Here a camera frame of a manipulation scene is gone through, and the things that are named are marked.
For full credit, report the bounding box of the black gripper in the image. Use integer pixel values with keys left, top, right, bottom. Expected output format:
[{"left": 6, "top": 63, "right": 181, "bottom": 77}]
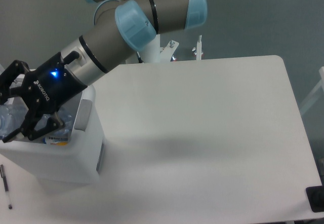
[{"left": 1, "top": 51, "right": 87, "bottom": 143}]

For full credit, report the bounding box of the clear plastic water bottle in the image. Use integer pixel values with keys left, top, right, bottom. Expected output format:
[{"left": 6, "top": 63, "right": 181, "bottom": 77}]
[{"left": 1, "top": 104, "right": 75, "bottom": 140}]

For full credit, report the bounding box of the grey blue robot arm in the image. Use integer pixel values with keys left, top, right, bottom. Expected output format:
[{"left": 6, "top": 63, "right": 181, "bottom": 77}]
[{"left": 1, "top": 0, "right": 208, "bottom": 142}]

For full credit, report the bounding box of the white plastic trash can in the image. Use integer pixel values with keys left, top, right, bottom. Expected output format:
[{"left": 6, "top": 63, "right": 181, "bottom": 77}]
[{"left": 1, "top": 85, "right": 104, "bottom": 183}]

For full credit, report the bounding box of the blue snack packet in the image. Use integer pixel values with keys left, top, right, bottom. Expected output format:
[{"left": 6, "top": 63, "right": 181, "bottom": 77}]
[{"left": 42, "top": 136, "right": 69, "bottom": 146}]

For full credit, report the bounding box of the black pen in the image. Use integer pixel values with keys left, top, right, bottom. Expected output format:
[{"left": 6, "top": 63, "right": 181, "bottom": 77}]
[{"left": 1, "top": 164, "right": 13, "bottom": 210}]

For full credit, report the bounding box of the black clamp device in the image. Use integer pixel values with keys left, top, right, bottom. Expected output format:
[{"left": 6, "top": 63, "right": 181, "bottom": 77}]
[{"left": 306, "top": 185, "right": 323, "bottom": 213}]

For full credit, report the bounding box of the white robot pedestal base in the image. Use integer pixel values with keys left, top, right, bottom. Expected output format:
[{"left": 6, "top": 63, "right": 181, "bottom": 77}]
[{"left": 125, "top": 34, "right": 205, "bottom": 64}]

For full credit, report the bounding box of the white frame bar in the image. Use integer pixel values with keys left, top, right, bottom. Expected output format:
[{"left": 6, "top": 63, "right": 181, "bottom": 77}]
[{"left": 299, "top": 66, "right": 323, "bottom": 116}]

